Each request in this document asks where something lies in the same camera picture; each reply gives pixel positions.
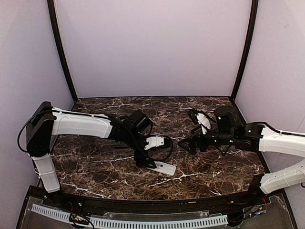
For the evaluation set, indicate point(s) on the right black frame post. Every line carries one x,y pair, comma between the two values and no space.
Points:
246,49

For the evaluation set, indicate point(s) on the left black frame post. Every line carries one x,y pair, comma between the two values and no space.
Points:
60,49

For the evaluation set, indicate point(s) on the white slotted cable duct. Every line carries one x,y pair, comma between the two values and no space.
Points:
112,220

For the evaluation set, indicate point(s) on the white remote control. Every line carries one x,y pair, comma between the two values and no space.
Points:
164,168

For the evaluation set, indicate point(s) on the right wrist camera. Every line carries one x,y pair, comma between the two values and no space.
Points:
200,118

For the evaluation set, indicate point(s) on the black front rail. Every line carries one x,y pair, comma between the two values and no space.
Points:
231,204

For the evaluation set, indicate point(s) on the black frame post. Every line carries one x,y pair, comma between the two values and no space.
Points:
60,49
246,49

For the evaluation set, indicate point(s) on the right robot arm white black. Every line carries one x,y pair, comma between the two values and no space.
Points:
227,129

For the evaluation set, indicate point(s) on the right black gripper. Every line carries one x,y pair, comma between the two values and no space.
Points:
198,142

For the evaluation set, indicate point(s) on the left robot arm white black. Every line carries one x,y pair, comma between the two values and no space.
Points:
49,121

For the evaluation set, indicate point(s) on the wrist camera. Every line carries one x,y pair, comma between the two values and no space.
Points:
154,141
200,118

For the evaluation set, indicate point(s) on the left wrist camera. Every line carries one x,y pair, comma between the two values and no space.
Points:
154,141

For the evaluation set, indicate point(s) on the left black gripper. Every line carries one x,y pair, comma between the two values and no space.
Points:
141,157

